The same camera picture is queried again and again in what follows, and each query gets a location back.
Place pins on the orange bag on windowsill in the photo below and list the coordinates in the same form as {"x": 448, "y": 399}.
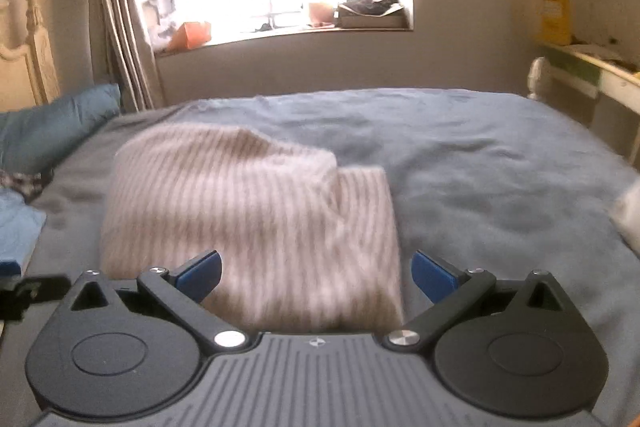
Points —
{"x": 189, "y": 36}

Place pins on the blue-grey bed sheet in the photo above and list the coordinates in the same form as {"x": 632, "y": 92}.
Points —
{"x": 487, "y": 180}

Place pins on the white cloth storage bag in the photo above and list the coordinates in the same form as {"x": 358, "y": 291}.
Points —
{"x": 625, "y": 215}

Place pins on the dark shoes on windowsill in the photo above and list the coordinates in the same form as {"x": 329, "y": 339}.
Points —
{"x": 369, "y": 7}

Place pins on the beige curtain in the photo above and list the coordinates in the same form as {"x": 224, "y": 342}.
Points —
{"x": 129, "y": 54}

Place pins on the teal blue pillow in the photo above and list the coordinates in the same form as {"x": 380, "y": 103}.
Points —
{"x": 37, "y": 139}

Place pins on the yellow box on desk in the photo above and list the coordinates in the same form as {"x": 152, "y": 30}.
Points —
{"x": 556, "y": 22}

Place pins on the pink houndstooth knit jacket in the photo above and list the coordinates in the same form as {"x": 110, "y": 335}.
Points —
{"x": 306, "y": 244}

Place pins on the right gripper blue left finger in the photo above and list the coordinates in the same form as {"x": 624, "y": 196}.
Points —
{"x": 180, "y": 292}

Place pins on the cream wooden desk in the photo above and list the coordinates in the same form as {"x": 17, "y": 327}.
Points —
{"x": 590, "y": 86}

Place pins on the cream carved headboard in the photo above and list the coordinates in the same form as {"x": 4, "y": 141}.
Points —
{"x": 28, "y": 73}

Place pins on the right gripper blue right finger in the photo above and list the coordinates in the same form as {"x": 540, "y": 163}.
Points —
{"x": 452, "y": 292}

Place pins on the grey box under shoes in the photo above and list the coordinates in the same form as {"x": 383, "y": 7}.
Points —
{"x": 350, "y": 20}

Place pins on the light blue folded cloth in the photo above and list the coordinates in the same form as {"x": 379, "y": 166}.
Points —
{"x": 20, "y": 228}

